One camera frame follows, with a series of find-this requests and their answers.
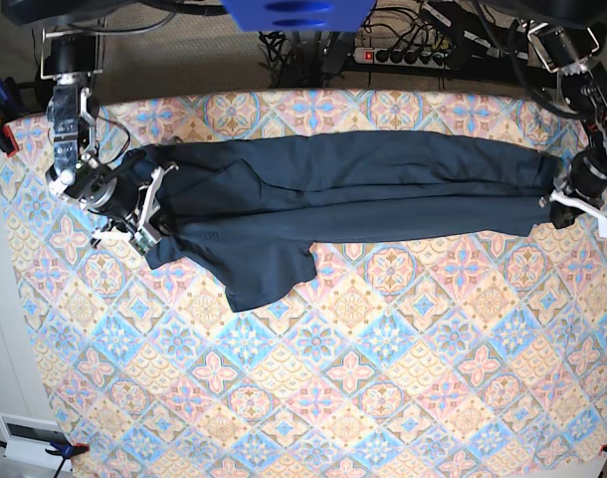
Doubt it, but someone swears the white power strip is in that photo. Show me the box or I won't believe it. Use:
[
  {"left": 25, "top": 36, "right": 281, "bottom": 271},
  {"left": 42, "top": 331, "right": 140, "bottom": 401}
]
[{"left": 352, "top": 47, "right": 446, "bottom": 70}]

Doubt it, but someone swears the white wall outlet box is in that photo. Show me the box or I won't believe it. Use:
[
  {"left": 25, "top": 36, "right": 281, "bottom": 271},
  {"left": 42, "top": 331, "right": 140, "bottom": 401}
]
[{"left": 0, "top": 412, "right": 68, "bottom": 471}]

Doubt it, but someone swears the blue clamp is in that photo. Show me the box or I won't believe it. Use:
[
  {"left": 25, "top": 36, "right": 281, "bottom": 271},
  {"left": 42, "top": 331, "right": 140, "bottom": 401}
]
[
  {"left": 0, "top": 77, "right": 22, "bottom": 157},
  {"left": 0, "top": 439, "right": 90, "bottom": 477}
]

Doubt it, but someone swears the blue clamp lower left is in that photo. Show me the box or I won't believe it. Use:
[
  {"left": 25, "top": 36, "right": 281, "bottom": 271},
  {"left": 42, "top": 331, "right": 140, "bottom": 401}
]
[{"left": 0, "top": 439, "right": 90, "bottom": 477}]

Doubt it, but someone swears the dark navy t-shirt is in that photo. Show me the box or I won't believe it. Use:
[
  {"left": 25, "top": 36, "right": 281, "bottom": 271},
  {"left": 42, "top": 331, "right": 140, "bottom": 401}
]
[{"left": 131, "top": 130, "right": 561, "bottom": 312}]

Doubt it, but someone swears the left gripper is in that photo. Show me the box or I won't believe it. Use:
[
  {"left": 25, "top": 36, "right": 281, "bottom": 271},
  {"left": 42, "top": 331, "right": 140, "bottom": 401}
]
[{"left": 540, "top": 149, "right": 607, "bottom": 238}]

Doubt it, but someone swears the patterned tile tablecloth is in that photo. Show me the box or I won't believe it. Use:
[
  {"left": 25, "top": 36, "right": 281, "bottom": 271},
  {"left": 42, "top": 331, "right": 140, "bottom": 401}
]
[{"left": 0, "top": 117, "right": 607, "bottom": 477}]

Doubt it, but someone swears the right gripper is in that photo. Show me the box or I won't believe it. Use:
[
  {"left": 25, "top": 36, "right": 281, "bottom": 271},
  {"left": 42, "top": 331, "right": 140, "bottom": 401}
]
[{"left": 89, "top": 151, "right": 179, "bottom": 257}]

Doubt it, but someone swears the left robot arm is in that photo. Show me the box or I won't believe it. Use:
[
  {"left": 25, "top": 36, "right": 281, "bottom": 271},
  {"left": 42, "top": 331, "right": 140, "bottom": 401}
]
[{"left": 484, "top": 1, "right": 607, "bottom": 239}]

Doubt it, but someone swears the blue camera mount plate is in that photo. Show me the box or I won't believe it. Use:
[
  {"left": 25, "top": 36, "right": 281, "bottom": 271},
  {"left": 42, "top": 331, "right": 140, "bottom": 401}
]
[{"left": 221, "top": 0, "right": 375, "bottom": 33}]

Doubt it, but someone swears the blue clamp upper left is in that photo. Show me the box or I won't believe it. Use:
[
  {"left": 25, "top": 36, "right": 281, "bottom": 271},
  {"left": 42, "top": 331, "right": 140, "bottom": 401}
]
[{"left": 0, "top": 77, "right": 22, "bottom": 157}]

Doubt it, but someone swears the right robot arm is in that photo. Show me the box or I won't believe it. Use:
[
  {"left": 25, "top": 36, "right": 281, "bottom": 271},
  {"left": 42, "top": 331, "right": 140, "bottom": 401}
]
[{"left": 40, "top": 29, "right": 178, "bottom": 256}]

